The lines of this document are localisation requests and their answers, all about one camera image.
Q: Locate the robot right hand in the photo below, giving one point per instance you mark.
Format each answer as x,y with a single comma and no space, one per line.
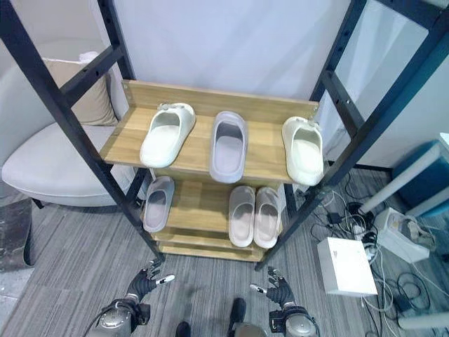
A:
279,289

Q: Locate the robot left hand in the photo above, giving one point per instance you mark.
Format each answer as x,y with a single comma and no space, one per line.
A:
142,282

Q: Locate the robot right silver arm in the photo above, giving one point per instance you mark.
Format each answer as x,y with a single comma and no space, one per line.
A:
294,322

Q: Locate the wooden rack shelf board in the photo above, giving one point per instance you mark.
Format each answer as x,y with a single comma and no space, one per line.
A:
203,210
207,140
210,253

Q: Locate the robot dark foot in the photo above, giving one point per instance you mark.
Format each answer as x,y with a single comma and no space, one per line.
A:
238,312
183,330

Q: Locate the robot silver leg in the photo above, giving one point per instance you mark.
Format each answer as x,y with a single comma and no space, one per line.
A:
247,330

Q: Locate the white flat box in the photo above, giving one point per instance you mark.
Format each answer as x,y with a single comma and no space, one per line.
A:
346,266

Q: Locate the pale pink slipper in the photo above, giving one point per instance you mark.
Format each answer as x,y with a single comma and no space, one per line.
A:
242,217
267,219

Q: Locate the grey lilac slipper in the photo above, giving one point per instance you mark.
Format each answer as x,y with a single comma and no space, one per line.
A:
228,147
158,205

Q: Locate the black power adapter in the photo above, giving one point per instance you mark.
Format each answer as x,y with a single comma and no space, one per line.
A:
334,217

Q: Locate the white power strip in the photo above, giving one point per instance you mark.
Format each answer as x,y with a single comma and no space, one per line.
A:
363,231

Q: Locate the white cardboard box with print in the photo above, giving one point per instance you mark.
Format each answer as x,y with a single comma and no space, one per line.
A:
400,233

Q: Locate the dark side table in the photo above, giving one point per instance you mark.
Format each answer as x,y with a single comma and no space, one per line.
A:
15,235

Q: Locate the cream white slipper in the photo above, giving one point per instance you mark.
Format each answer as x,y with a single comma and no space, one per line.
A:
302,151
167,135

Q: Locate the light grey armchair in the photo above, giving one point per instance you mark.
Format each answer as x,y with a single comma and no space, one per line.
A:
49,154

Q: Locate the blue and white cabinet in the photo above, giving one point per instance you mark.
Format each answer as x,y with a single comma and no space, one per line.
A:
421,175

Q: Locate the beige cushion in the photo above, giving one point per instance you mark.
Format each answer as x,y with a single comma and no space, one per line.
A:
92,94

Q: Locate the black metal shoe rack frame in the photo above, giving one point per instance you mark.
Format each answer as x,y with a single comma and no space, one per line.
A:
87,116

